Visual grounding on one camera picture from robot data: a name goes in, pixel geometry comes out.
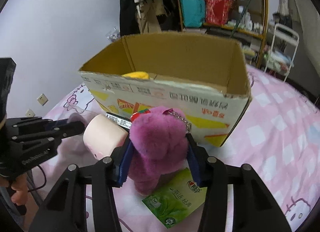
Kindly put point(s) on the small black card box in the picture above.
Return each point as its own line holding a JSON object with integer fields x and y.
{"x": 123, "y": 122}

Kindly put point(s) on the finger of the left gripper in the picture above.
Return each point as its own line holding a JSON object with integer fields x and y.
{"x": 55, "y": 123}
{"x": 65, "y": 128}

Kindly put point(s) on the teal bag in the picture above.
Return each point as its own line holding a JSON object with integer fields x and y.
{"x": 193, "y": 12}

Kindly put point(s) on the floral curtain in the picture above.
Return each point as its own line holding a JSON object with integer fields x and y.
{"x": 304, "y": 12}

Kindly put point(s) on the plastic bag with toys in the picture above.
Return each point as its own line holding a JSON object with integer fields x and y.
{"x": 113, "y": 35}

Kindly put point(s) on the white rolling cart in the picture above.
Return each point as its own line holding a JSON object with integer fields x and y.
{"x": 280, "y": 55}

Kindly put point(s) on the open cardboard box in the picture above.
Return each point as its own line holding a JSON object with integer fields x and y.
{"x": 202, "y": 75}

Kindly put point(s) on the person's left hand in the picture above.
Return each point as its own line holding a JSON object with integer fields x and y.
{"x": 20, "y": 196}

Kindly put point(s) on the pink fluffy bear plush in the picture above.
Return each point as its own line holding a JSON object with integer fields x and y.
{"x": 158, "y": 136}

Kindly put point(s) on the pink swiss roll plush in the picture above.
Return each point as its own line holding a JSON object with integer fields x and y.
{"x": 102, "y": 136}

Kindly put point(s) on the yellow duck plush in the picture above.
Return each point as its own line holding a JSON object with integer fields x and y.
{"x": 137, "y": 75}

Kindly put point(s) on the wall socket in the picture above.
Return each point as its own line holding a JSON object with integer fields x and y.
{"x": 30, "y": 113}
{"x": 42, "y": 99}

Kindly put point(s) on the red patterned bag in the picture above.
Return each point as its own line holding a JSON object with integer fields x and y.
{"x": 217, "y": 11}

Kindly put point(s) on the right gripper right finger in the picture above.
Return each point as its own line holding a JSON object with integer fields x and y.
{"x": 254, "y": 209}

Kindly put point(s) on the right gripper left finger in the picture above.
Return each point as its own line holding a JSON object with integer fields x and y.
{"x": 64, "y": 208}

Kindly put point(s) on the green broom handle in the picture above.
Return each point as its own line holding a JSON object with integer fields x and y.
{"x": 240, "y": 18}

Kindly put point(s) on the beige coat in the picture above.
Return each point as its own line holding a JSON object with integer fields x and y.
{"x": 147, "y": 12}

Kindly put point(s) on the wooden bookshelf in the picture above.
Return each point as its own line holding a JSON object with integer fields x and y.
{"x": 251, "y": 32}

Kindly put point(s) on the black hanging clothes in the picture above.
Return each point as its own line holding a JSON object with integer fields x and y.
{"x": 127, "y": 18}

